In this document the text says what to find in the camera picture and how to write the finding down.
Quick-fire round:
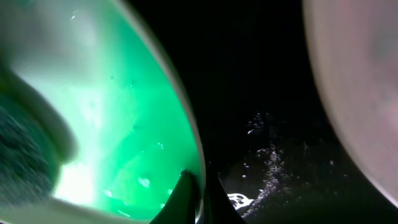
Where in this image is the white plate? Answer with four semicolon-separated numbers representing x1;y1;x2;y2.
303;0;397;204

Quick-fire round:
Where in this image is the mint plate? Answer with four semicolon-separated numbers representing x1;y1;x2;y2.
1;0;206;223

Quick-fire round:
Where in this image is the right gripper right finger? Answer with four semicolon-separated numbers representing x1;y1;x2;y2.
204;169;246;224

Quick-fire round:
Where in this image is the green scrubbing sponge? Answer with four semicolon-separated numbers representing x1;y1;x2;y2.
0;93;60;209

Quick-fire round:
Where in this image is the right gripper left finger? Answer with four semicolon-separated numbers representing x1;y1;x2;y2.
150;169;199;224

